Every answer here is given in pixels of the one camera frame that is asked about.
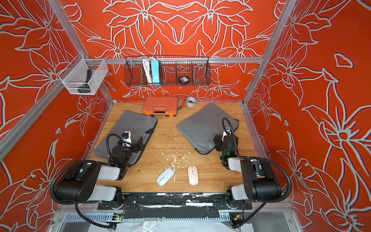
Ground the black wire wall basket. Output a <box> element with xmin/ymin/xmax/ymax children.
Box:
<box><xmin>124</xmin><ymin>55</ymin><xmax>211</xmax><ymax>87</ymax></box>

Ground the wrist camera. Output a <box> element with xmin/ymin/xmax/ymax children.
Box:
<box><xmin>223</xmin><ymin>127</ymin><xmax>231</xmax><ymax>137</ymax></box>
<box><xmin>121</xmin><ymin>131</ymin><xmax>132</xmax><ymax>148</ymax></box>

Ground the white coiled cable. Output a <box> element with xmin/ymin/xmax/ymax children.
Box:
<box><xmin>142</xmin><ymin>57</ymin><xmax>154</xmax><ymax>85</ymax></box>

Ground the dark green flashlight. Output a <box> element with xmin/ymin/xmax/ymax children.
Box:
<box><xmin>78</xmin><ymin>69</ymin><xmax>92</xmax><ymax>93</ymax></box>

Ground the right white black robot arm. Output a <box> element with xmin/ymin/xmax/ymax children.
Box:
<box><xmin>214</xmin><ymin>117</ymin><xmax>293</xmax><ymax>229</ymax></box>

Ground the light blue power bank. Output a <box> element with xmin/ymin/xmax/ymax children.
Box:
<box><xmin>151</xmin><ymin>60</ymin><xmax>160</xmax><ymax>86</ymax></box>

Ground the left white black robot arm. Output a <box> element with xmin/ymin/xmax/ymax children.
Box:
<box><xmin>50</xmin><ymin>131</ymin><xmax>145</xmax><ymax>232</ymax></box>

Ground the clear acrylic wall box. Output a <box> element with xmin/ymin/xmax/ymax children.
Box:
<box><xmin>58</xmin><ymin>54</ymin><xmax>109</xmax><ymax>95</ymax></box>

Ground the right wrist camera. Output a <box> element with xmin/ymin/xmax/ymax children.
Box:
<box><xmin>223</xmin><ymin>127</ymin><xmax>231</xmax><ymax>137</ymax></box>

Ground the small black square device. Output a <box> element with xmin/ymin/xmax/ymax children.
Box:
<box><xmin>178</xmin><ymin>76</ymin><xmax>190</xmax><ymax>86</ymax></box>

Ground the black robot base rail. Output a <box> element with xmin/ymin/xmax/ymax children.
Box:
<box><xmin>98</xmin><ymin>192</ymin><xmax>252</xmax><ymax>222</ymax></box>

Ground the grey laptop bag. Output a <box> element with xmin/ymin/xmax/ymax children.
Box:
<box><xmin>177</xmin><ymin>103</ymin><xmax>239</xmax><ymax>155</ymax></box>
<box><xmin>94</xmin><ymin>110</ymin><xmax>157</xmax><ymax>167</ymax></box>

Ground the white computer mouse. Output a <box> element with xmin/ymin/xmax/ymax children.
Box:
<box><xmin>157</xmin><ymin>168</ymin><xmax>175</xmax><ymax>187</ymax></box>

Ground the grey duct tape roll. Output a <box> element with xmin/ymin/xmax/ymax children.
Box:
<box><xmin>185</xmin><ymin>97</ymin><xmax>197</xmax><ymax>108</ymax></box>

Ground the orange tool case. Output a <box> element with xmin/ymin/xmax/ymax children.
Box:
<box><xmin>143</xmin><ymin>96</ymin><xmax>178</xmax><ymax>117</ymax></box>

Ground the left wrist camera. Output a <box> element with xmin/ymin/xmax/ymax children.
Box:
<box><xmin>121</xmin><ymin>131</ymin><xmax>132</xmax><ymax>148</ymax></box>

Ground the pink computer mouse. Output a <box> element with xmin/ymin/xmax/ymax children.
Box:
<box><xmin>187</xmin><ymin>165</ymin><xmax>199</xmax><ymax>186</ymax></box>

